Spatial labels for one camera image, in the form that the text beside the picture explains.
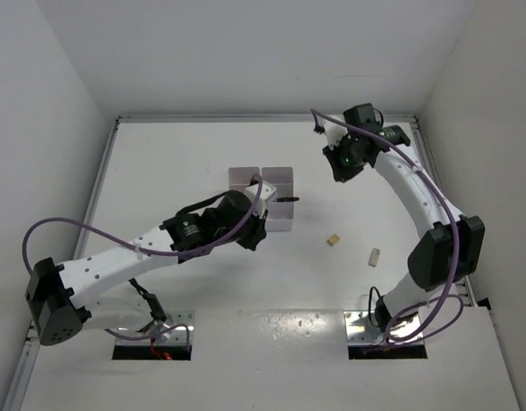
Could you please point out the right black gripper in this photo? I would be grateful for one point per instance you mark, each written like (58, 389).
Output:
(341, 174)

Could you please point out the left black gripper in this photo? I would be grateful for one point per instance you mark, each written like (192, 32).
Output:
(257, 233)

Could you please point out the black handled scissors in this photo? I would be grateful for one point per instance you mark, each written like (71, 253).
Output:
(287, 199)

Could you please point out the tan eraser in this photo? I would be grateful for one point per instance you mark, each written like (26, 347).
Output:
(333, 240)

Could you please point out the grey white eraser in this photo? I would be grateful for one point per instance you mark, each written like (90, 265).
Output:
(374, 257)

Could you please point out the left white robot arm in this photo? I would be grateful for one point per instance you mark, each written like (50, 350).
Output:
(101, 290)

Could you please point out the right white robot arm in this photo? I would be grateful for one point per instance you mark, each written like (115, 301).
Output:
(449, 243)

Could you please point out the left white compartment organizer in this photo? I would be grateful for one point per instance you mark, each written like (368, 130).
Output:
(240, 178)

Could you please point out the white compartment organizer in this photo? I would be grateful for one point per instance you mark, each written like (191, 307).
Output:
(281, 214)
(240, 178)

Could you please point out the right white compartment organizer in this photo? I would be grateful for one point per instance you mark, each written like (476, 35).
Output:
(281, 214)

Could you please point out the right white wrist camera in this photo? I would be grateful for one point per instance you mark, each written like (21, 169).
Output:
(333, 132)

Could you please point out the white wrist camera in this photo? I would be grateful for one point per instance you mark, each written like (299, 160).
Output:
(333, 132)
(261, 194)

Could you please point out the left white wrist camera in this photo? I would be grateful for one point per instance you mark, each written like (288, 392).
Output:
(261, 194)

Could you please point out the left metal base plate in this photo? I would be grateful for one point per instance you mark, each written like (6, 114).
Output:
(176, 331)

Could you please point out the metal base plate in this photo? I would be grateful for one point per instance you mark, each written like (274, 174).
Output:
(361, 331)
(176, 331)

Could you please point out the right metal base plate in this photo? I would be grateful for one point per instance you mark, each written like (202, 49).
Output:
(361, 331)

